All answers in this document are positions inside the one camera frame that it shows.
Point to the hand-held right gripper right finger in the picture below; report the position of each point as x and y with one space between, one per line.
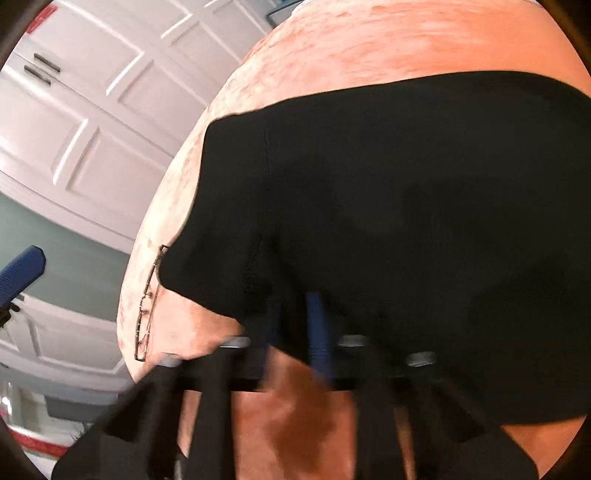
319 334

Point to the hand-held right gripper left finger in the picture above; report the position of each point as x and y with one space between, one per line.
217 397

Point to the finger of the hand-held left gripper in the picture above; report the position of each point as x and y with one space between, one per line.
23 274

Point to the black pants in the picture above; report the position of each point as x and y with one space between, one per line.
392 221

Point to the white panelled low door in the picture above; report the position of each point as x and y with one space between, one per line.
60 341

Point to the red and white object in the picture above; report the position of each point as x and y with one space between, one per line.
39 444

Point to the white panelled closet door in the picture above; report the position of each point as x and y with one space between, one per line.
115 106

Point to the orange blanket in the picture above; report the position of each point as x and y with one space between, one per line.
351 50

